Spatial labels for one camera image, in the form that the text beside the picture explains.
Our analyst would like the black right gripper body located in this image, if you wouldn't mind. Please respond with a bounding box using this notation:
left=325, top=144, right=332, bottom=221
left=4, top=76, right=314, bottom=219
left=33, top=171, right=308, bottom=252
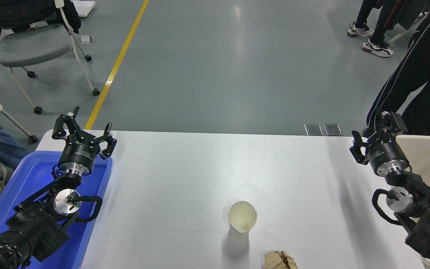
left=367, top=141, right=409, bottom=170

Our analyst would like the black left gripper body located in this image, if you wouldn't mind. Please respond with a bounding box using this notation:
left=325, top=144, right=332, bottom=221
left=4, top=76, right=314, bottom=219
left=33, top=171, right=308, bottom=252
left=58, top=132, right=101, bottom=169

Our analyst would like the white paper cup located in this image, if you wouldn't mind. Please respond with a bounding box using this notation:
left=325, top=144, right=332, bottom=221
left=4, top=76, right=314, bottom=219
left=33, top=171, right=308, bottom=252
left=227, top=201, right=258, bottom=239

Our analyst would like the crumpled tan paper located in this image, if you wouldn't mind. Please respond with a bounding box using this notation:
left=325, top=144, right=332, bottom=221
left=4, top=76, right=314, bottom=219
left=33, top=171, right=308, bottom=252
left=264, top=250, right=298, bottom=269

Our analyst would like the blue plastic tray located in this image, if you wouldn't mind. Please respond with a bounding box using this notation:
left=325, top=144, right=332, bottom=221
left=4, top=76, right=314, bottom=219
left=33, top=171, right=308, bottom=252
left=0, top=151, right=113, bottom=269

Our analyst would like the grey chair with caster leg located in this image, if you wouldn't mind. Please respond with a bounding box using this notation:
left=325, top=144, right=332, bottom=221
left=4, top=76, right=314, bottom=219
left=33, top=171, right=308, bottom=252
left=0, top=90, right=38, bottom=144

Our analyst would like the standing person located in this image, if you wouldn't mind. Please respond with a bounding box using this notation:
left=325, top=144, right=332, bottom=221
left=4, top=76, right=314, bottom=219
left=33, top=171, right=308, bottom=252
left=362, top=0, right=430, bottom=138

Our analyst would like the seated person with white shoes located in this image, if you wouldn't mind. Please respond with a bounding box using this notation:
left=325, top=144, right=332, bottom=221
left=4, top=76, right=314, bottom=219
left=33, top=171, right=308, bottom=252
left=347, top=0, right=400, bottom=58

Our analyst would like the white-framed chair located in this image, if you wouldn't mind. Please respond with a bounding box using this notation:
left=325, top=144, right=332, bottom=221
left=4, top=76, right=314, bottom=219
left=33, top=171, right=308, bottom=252
left=387, top=11, right=430, bottom=44

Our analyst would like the dark grey hanging coat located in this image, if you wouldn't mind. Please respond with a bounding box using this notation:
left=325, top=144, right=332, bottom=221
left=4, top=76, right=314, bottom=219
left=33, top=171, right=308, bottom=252
left=385, top=0, right=430, bottom=30

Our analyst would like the white flat box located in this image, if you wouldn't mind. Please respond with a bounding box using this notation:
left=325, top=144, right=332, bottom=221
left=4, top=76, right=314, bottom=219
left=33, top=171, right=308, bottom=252
left=71, top=0, right=96, bottom=18

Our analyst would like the black jacket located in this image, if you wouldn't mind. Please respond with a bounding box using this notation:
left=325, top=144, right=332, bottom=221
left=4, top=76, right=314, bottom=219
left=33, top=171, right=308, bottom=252
left=0, top=0, right=82, bottom=46

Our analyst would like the grey chair with white frame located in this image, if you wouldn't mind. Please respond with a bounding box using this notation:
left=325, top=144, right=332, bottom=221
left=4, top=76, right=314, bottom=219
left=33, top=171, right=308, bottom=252
left=0, top=0, right=100, bottom=115

